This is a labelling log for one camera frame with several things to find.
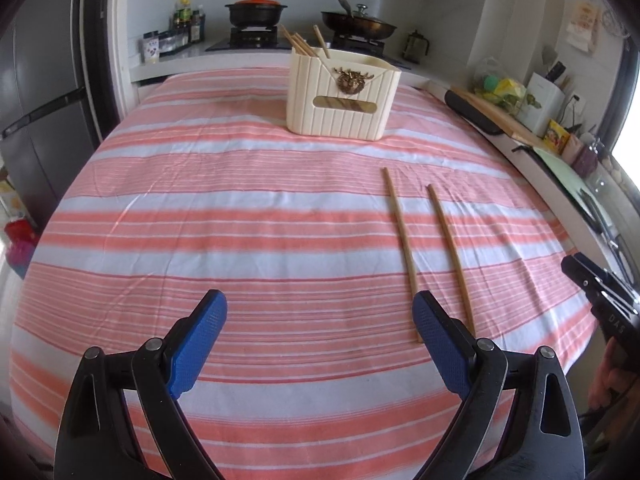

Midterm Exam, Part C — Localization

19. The wooden chopstick five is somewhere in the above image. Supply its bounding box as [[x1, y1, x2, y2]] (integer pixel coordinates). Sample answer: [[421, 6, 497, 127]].
[[290, 34, 318, 58]]

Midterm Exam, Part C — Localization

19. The sauce bottles group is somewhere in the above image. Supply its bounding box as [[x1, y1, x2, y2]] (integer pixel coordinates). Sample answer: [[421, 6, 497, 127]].
[[172, 0, 206, 47]]

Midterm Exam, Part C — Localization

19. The wooden chopstick three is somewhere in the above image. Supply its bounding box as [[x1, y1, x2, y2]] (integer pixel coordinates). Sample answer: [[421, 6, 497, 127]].
[[380, 167, 426, 345]]

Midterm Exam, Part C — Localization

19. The grey double door refrigerator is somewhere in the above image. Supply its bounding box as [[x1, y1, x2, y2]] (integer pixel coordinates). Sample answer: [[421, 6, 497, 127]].
[[1, 0, 99, 231]]

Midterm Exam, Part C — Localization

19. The plastic bag with sponges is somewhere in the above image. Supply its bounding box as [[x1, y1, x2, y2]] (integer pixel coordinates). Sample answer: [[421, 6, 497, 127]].
[[472, 56, 541, 117]]

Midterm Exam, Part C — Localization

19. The white knife block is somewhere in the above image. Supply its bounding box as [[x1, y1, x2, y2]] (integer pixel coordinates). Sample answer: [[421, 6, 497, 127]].
[[516, 62, 566, 138]]

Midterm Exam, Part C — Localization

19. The black casserole red lid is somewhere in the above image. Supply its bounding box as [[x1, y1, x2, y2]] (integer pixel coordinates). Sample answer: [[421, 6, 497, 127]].
[[226, 0, 286, 29]]

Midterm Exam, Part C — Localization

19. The hanging wall calendar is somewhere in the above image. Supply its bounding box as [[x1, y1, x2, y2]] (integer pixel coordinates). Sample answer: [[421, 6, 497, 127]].
[[566, 0, 601, 54]]

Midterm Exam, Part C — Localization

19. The wooden chopstick one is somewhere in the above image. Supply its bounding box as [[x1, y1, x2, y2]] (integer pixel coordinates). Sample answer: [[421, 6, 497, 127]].
[[279, 25, 316, 58]]

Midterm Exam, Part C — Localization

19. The pink white striped tablecloth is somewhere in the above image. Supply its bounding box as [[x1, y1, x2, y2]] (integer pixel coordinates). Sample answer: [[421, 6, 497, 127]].
[[10, 67, 596, 479]]

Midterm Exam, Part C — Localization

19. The black gas cooktop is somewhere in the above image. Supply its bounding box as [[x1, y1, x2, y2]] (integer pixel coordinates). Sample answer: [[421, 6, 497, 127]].
[[204, 24, 392, 57]]

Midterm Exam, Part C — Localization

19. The black tray under board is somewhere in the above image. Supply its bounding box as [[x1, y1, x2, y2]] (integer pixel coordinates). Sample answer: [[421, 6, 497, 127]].
[[444, 90, 503, 136]]

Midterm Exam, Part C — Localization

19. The wooden chopstick six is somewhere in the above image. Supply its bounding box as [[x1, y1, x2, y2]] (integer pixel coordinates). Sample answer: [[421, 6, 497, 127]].
[[313, 24, 331, 58]]

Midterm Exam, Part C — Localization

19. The dark wok glass lid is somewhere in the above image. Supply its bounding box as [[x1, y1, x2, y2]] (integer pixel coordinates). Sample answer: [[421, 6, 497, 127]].
[[321, 0, 397, 41]]

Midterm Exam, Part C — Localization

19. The person's right hand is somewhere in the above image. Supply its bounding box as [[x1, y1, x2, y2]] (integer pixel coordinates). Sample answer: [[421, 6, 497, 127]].
[[588, 338, 639, 411]]

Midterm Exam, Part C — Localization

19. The green cutting board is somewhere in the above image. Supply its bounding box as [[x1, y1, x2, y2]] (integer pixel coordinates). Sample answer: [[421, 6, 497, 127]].
[[523, 146, 614, 234]]

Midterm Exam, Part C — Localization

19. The spice jar rack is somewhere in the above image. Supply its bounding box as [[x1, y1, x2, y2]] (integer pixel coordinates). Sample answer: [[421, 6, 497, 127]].
[[141, 29, 190, 64]]

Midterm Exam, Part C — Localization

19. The wooden chopstick four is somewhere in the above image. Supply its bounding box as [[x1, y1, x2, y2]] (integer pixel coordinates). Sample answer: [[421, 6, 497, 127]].
[[426, 184, 476, 336]]

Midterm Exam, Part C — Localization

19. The wooden cutting board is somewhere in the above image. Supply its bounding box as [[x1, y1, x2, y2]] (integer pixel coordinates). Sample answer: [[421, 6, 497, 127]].
[[450, 87, 544, 148]]

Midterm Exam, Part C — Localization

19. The glass french press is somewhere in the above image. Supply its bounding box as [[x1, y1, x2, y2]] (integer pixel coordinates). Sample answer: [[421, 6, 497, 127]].
[[401, 29, 431, 64]]

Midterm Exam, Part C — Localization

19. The cream ribbed utensil holder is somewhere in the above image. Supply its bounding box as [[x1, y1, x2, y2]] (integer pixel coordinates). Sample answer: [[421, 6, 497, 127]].
[[285, 48, 401, 141]]

